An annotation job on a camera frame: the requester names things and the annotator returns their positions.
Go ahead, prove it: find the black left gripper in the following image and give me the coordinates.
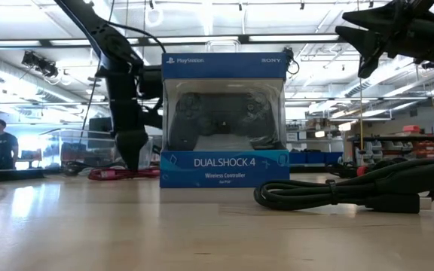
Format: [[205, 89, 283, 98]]
[[105, 63, 149, 171]]

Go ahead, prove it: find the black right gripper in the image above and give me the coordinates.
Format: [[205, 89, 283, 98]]
[[335, 0, 434, 79]]

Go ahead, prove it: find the red USB cable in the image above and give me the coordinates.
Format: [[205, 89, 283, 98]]
[[87, 166, 161, 181]]

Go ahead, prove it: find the dark red-black USB cable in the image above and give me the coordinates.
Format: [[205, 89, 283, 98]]
[[325, 149, 434, 178]]

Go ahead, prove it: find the short black USB cable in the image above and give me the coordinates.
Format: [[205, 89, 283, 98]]
[[253, 157, 434, 215]]

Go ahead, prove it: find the black monitor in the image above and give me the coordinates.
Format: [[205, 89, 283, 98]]
[[87, 117, 113, 150]]

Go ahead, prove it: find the clear plastic bin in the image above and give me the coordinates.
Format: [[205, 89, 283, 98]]
[[38, 127, 154, 171]]

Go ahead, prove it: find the black ceiling-mounted device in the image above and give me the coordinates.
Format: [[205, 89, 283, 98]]
[[20, 50, 59, 79], [283, 47, 300, 75]]

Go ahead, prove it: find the blue DualShock controller box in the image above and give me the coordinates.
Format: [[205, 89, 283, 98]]
[[159, 51, 291, 189]]

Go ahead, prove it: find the shelf rack with red bins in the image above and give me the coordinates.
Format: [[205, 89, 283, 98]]
[[347, 123, 434, 166]]

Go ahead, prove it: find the blue storage crate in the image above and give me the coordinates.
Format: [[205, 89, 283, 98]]
[[289, 151, 344, 166]]

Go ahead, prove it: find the black aluminium table frame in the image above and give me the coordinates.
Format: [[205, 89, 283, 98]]
[[0, 166, 47, 185]]

